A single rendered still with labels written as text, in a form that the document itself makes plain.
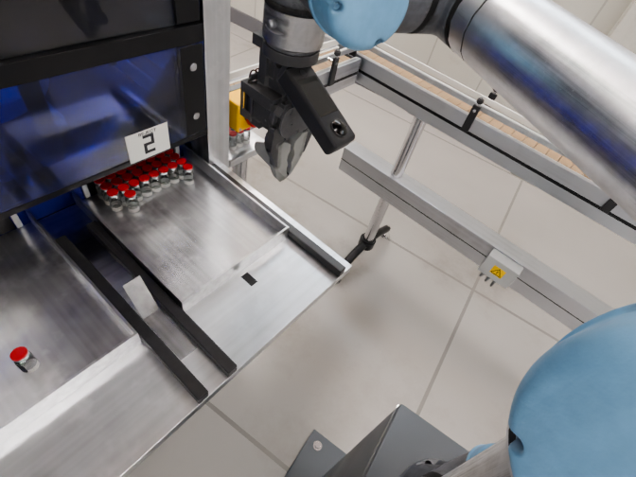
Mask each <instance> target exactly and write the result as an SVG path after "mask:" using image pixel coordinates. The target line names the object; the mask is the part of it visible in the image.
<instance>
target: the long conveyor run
mask: <svg viewBox="0 0 636 477"><path fill-rule="evenodd" d="M382 49H383V50H382ZM384 50H385V51H384ZM386 51H387V52H389V53H391V54H393V55H394V56H393V55H391V54H389V53H387V52H386ZM348 54H349V55H351V56H353V57H359V58H361V59H362V61H361V65H360V68H359V72H358V76H357V79H356V82H357V83H359V84H361V85H362V86H364V87H366V88H368V89H369V90H371V91H373V92H374V93H376V94H378V95H380V96H381V97H384V98H385V99H387V100H389V101H391V102H392V103H394V104H396V105H397V106H398V107H400V108H402V109H403V110H405V111H407V112H408V113H410V114H412V115H414V116H416V117H418V118H419V119H421V120H423V121H424V122H426V123H428V124H430V125H431V126H433V127H435V128H436V129H438V130H439V131H441V132H442V133H445V134H446V135H448V136H450V137H451V138H453V139H455V140H457V141H458V142H460V143H462V144H463V145H465V146H467V147H469V148H470V149H472V150H474V151H476V152H478V153H480V154H481V155H483V156H484V157H485V158H487V159H489V160H491V161H492V162H494V163H496V164H497V165H499V166H501V167H502V168H505V169H507V170H508V171H510V172H512V173H513V174H515V175H517V176H519V177H520V178H522V179H523V180H524V181H526V182H528V183H530V184H531V185H533V186H535V187H537V188H539V189H540V190H542V191H544V192H546V193H547V194H549V195H551V196H552V197H554V198H556V199H558V200H559V201H561V202H563V203H565V204H567V205H569V206H570V207H571V208H573V209H574V210H576V211H578V212H580V213H581V214H583V215H585V216H586V217H588V218H590V219H591V220H593V221H596V222H597V223H599V224H601V225H602V226H604V227H606V228H608V229H609V230H610V231H612V232H613V233H615V234H617V235H619V236H620V237H622V238H624V239H626V240H628V241H629V242H631V243H633V244H635V245H636V221H635V220H634V219H633V218H632V217H631V216H630V215H629V214H628V213H626V212H625V211H624V210H623V209H622V208H621V207H620V206H619V205H618V204H617V203H616V202H615V201H614V200H612V199H611V198H610V197H609V196H608V195H607V194H606V193H605V192H604V191H603V190H602V189H601V188H600V187H599V186H597V185H596V184H595V183H594V182H593V181H592V180H591V179H590V178H589V177H588V176H587V175H586V174H585V173H583V172H582V171H581V170H580V169H579V168H578V167H577V166H576V165H575V164H574V163H573V162H572V161H571V160H569V159H568V158H567V157H566V156H565V155H564V154H563V153H562V152H561V151H560V150H559V149H558V148H557V147H555V146H554V145H553V144H552V143H551V142H550V141H549V140H548V139H547V138H546V137H545V136H543V134H542V135H541V134H539V133H540V132H539V131H538V130H537V129H536V128H535V127H534V126H533V125H532V124H531V123H530V122H529V121H528V120H526V119H525V118H524V117H523V116H522V115H519V114H517V113H516V112H514V111H512V110H510V109H508V108H506V107H504V106H503V105H501V104H500V103H498V102H496V101H495V99H496V97H497V95H496V93H497V92H496V91H495V90H494V89H493V91H494V92H491V93H490V94H489V96H488V97H485V96H483V95H482V94H480V93H478V92H476V91H474V90H472V89H470V88H468V87H467V86H465V85H464V84H462V83H460V82H458V81H456V80H454V79H451V78H449V77H448V76H446V75H444V74H442V73H440V72H438V71H436V70H434V69H432V68H431V67H430V66H428V65H426V64H424V63H422V62H419V61H417V60H415V59H413V58H412V57H410V56H408V55H406V54H404V53H402V52H400V51H398V50H396V49H395V48H393V47H392V46H390V45H388V44H385V43H381V44H378V45H376V46H374V47H373V48H372V49H369V50H364V51H354V52H351V53H348ZM400 59H401V60H400ZM402 60H403V61H402ZM404 61H405V62H404ZM414 66H415V67H417V68H419V69H420V70H419V69H417V68H415V67H414ZM421 70H422V71H421ZM423 71H424V72H423ZM425 72H426V73H428V74H430V75H432V76H433V77H432V76H430V75H428V74H426V73H425ZM440 80H442V81H444V82H446V83H447V84H446V83H444V82H442V81H440ZM452 87H454V88H456V89H458V90H460V91H461V92H460V91H458V90H456V89H454V88H452ZM462 92H463V93H462ZM466 94H467V95H468V96H467V95H466ZM469 96H470V97H469ZM472 97H474V98H475V99H474V98H472ZM476 99H477V100H476ZM483 103H484V104H483ZM490 107H491V108H490ZM492 108H493V109H495V110H497V111H499V112H501V113H499V112H497V111H495V110H493V109H492ZM505 115H507V116H509V117H511V118H513V119H515V120H516V121H515V120H513V119H511V118H509V117H507V116H505ZM517 121H518V122H517ZM519 122H520V123H521V124H520V123H519ZM522 124H523V125H525V126H527V127H528V128H527V127H525V126H523V125H522ZM529 128H530V129H529ZM531 129H532V130H534V131H536V132H534V131H532V130H531Z"/></svg>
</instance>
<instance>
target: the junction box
mask: <svg viewBox="0 0 636 477"><path fill-rule="evenodd" d="M478 270H479V271H480V272H482V273H483V274H485V275H486V276H488V277H489V278H491V279H492V280H494V281H495V282H496V283H498V284H499V285H501V286H502V287H504V288H505V289H506V288H507V287H508V286H509V285H510V284H511V283H512V282H513V281H514V280H515V279H516V278H517V277H518V276H519V275H520V274H521V271H522V270H523V267H522V266H521V265H519V264H518V263H516V262H515V261H513V260H512V259H510V258H509V257H507V256H505V255H503V254H502V253H500V252H499V251H497V250H496V249H493V250H492V251H491V252H490V253H489V255H488V256H487V257H486V258H485V260H484V261H483V262H482V263H481V265H480V266H479V267H478Z"/></svg>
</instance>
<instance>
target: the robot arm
mask: <svg viewBox="0 0 636 477"><path fill-rule="evenodd" d="M394 33H403V34H431V35H434V36H436V37H438V38H439V39H440V40H441V41H442V42H443V43H444V44H445V45H446V46H448V47H449V48H450V49H451V50H452V51H453V52H454V53H455V54H457V55H458V56H459V57H460V58H461V59H462V60H463V61H464V62H465V63H466V64H467V65H468V66H469V67H471V68H472V69H473V70H474V71H475V72H476V73H477V74H478V75H479V76H480V77H481V78H482V79H483V80H485V81H486V82H487V83H488V84H489V85H490V86H491V87H492V88H493V89H494V90H495V91H496V92H497V93H498V94H500V95H501V96H502V97H503V98H504V99H505V100H506V101H507V102H508V103H509V104H510V105H511V106H512V107H514V108H515V109H516V110H517V111H518V112H519V113H520V114H521V115H522V116H523V117H524V118H525V119H526V120H528V121H529V122H530V123H531V124H532V125H533V126H534V127H535V128H536V129H537V130H538V131H539V132H540V133H542V134H543V135H544V136H545V137H546V138H547V139H548V140H549V141H550V142H551V143H552V144H553V145H554V146H555V147H557V148H558V149H559V150H560V151H561V152H562V153H563V154H564V155H565V156H566V157H567V158H568V159H569V160H571V161H572V162H573V163H574V164H575V165H576V166H577V167H578V168H579V169H580V170H581V171H582V172H583V173H585V174H586V175H587V176H588V177H589V178H590V179H591V180H592V181H593V182H594V183H595V184H596V185H597V186H599V187H600V188H601V189H602V190H603V191H604V192H605V193H606V194H607V195H608V196H609V197H610V198H611V199H612V200H614V201H615V202H616V203H617V204H618V205H619V206H620V207H621V208H622V209H623V210H624V211H625V212H626V213H628V214H629V215H630V216H631V217H632V218H633V219H634V220H635V221H636V54H634V53H633V52H631V51H629V50H628V49H626V48H625V47H623V46H622V45H620V44H618V43H616V42H615V41H614V40H613V39H611V38H610V37H608V36H607V35H605V34H603V33H602V32H600V31H599V30H597V29H596V28H594V27H593V26H590V25H589V24H587V23H586V22H584V21H583V20H581V19H580V18H578V17H576V16H575V15H573V14H572V13H570V12H569V11H568V10H566V9H564V8H563V7H561V6H560V5H558V4H557V3H555V2H553V1H552V0H264V10H263V24H262V32H261V31H254V32H253V40H252V44H255V45H256V46H258V47H260V50H259V65H258V68H257V69H258V72H257V69H256V70H255V69H253V70H251V71H250V74H249V78H247V79H242V80H241V82H240V111H239V114H240V115H242V116H243V117H245V118H246V119H248V120H249V122H250V123H251V124H253V125H254V126H256V127H257V128H258V129H261V128H265V129H266V130H268V131H267V132H266V135H265V139H264V142H261V141H256V142H255V150H256V153H257V154H258V155H259V156H260V157H261V158H262V159H263V160H264V161H265V162H266V163H267V164H268V166H269V167H270V168H271V172H272V174H273V176H274V177H275V179H277V180H278V181H279V182H281V181H283V180H285V179H286V178H287V177H288V176H289V175H291V173H292V171H293V169H294V168H295V166H296V165H297V163H298V161H299V160H300V158H301V156H302V153H303V152H304V151H305V149H306V147H307V145H308V142H309V140H310V138H311V135H313V137H314V138H315V140H316V141H317V143H318V144H319V146H320V147H321V149H322V150H323V152H324V154H327V155H329V154H331V153H333V152H335V151H337V150H339V149H341V148H343V147H345V146H347V145H348V144H349V143H351V142H352V141H353V140H354V139H355V133H353V131H352V129H351V128H350V126H349V125H348V123H347V122H346V120H345V118H344V116H343V115H342V113H341V112H340V110H339V109H338V107H337V105H336V104H335V102H334V101H333V99H332V98H331V96H330V95H329V93H328V91H327V89H326V88H325V86H324V85H323V83H322V82H321V81H320V79H319V78H318V76H317V75H316V73H315V72H314V70H313V68H312V66H313V65H314V64H316V63H317V62H318V59H319V54H320V48H322V46H323V43H324V39H325V34H327V35H328V36H330V37H331V38H333V39H335V40H336V41H337V42H338V43H339V44H341V45H342V46H344V47H346V48H348V49H351V50H356V51H364V50H369V49H372V48H373V47H374V46H376V45H378V44H381V43H384V42H386V41H387V40H388V39H389V38H390V37H391V36H392V35H393V34H394ZM253 71H255V73H254V74H252V72H253ZM251 80H256V81H253V82H250V81H251ZM249 82H250V83H249ZM243 98H244V108H243ZM400 477H636V303H633V304H630V305H627V306H623V307H621V308H618V309H613V310H611V311H608V312H606V313H604V314H601V315H599V316H597V317H595V318H593V319H591V320H590V321H588V322H586V323H584V324H582V325H580V326H579V327H577V328H575V329H574V330H572V331H571V332H569V333H568V334H567V335H565V336H564V337H563V338H562V339H561V340H559V341H558V342H557V343H556V344H555V345H554V346H553V347H551V348H550V349H549V350H547V351H546V352H545V353H544V354H543V355H541V356H540V357H539V358H538V359H537V360H536V361H535V362H534V363H533V365H532V366H531V367H530V368H529V370H528V371H527V372H526V374H525V375H524V377H523V378H522V380H521V382H520V384H519V386H518V388H517V391H516V393H515V396H514V397H513V401H512V404H511V408H510V413H509V418H508V421H507V427H506V437H505V438H503V439H502V440H500V441H498V442H497V443H490V444H482V445H478V446H476V447H474V448H473V449H471V451H468V452H466V453H464V454H462V455H460V456H458V457H456V458H454V459H452V460H450V461H449V462H446V461H443V460H439V459H426V460H422V461H419V462H417V463H415V464H413V465H411V466H410V467H408V468H407V469H406V470H405V471H404V472H403V473H402V474H401V476H400Z"/></svg>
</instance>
